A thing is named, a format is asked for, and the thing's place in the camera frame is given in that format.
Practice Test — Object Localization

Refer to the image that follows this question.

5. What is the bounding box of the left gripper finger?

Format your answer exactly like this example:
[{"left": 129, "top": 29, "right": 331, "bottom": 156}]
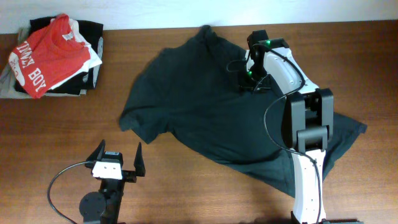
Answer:
[
  {"left": 86, "top": 139, "right": 106, "bottom": 162},
  {"left": 134, "top": 142, "right": 146, "bottom": 177}
]

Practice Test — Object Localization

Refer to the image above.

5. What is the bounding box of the dark green t-shirt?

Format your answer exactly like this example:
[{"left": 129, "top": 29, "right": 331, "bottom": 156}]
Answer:
[{"left": 118, "top": 24, "right": 368, "bottom": 198}]

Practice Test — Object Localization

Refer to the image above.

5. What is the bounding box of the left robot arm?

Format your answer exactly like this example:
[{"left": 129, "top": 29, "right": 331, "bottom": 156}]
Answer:
[{"left": 79, "top": 140, "right": 146, "bottom": 224}]

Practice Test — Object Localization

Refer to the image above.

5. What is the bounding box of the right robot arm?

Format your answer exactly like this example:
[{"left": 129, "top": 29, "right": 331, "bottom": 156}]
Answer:
[{"left": 239, "top": 30, "right": 334, "bottom": 223}]

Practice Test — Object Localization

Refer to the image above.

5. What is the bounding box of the red folded t-shirt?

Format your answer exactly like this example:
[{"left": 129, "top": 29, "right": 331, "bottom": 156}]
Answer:
[{"left": 9, "top": 14, "right": 76, "bottom": 98}]

